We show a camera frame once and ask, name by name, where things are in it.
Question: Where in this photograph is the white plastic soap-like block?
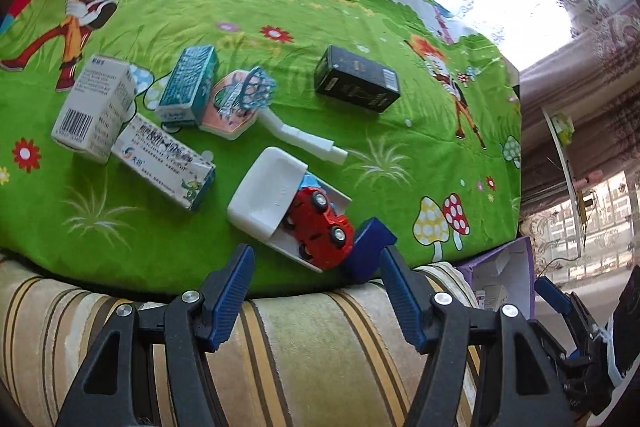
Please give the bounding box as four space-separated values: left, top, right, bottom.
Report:
227 146 308 244

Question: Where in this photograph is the white barcode medicine box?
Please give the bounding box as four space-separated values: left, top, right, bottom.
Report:
51 54 134 165

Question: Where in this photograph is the purple cardboard storage box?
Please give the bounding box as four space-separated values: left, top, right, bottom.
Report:
454 236 535 319

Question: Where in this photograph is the striped sofa cushion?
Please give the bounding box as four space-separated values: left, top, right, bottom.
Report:
0 250 482 427

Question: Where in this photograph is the white side table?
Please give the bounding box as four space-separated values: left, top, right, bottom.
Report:
542 108 587 259

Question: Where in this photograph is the teal medicine box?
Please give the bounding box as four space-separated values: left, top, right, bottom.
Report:
155 46 218 127

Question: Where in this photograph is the green cartoon tablecloth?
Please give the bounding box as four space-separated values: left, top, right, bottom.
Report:
1 0 521 295

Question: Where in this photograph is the black rectangular box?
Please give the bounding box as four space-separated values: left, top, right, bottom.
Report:
314 46 400 113

